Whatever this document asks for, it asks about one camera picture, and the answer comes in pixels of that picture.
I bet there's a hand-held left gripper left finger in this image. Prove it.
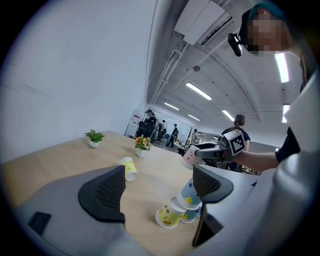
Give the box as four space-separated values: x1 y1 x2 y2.
14 164 141 256

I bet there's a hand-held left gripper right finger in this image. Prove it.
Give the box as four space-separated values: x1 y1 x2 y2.
191 164 261 249

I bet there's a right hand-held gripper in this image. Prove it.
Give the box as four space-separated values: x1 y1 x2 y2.
193 128 246 166

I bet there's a pink printed paper cup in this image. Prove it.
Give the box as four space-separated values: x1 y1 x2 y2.
180 145 201 171

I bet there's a blue printed paper cup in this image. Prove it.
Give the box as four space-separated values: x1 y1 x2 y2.
177 177 202 210
179 202 203 224

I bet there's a yellow printed paper cup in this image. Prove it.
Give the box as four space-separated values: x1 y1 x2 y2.
119 156 138 182
155 196 187 230

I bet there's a person's right forearm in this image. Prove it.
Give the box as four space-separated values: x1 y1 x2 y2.
231 149 281 172

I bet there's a wooden coat rack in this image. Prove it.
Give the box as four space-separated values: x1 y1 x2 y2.
186 126 195 145

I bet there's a small green potted plant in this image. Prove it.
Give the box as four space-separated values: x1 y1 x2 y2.
84 128 106 149

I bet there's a black office chair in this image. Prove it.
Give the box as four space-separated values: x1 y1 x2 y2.
136 119 156 140

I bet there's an orange flower potted plant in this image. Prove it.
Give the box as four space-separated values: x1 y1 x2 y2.
134 136 153 158

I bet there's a white cabinet with red label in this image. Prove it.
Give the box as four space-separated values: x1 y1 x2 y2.
126 108 142 137

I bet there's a person's black printed shirt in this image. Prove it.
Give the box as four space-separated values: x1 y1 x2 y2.
274 126 302 163

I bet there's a white ceiling air conditioner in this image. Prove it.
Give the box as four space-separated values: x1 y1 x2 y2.
173 0 236 46

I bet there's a person's head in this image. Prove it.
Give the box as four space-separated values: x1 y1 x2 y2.
241 2 303 58

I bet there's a black head-mounted camera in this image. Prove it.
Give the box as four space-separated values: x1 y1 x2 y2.
227 32 244 57

